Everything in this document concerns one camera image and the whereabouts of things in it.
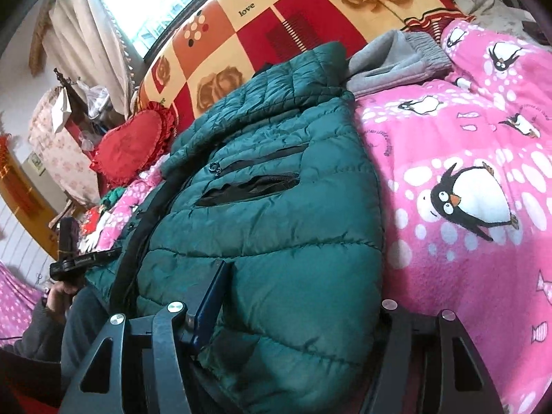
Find red heart pillow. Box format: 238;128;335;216
91;102;179;189

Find pink penguin blanket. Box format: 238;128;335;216
77;19;552;414

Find floral pink hanging cloth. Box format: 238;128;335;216
28;87;100;207

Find person's left forearm grey sleeve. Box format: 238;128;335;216
1;298;65;363

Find grey folded sweatpants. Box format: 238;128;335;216
344;30;453;97

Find green cloth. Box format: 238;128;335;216
100;187;126;209

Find person's left hand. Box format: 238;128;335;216
45;281;80;324

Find red orange rose blanket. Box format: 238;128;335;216
135;0;465;131

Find dark green puffer jacket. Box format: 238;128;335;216
86;42;384;413

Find beige curtain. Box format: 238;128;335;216
29;0;139;117

